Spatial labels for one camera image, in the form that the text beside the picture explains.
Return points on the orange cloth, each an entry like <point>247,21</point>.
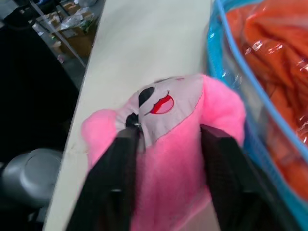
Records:
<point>272,55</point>

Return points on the cardboard boxes with plastic bags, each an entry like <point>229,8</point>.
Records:
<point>72,31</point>

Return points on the clear plastic pouch blue trim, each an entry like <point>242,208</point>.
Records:
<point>243,79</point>

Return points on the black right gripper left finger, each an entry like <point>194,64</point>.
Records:
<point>109,183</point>

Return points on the pink plush toy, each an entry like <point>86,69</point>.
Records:
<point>168,156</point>

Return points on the metal frame bars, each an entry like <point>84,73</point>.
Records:
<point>57,36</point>

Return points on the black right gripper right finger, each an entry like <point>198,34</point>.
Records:
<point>231,187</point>

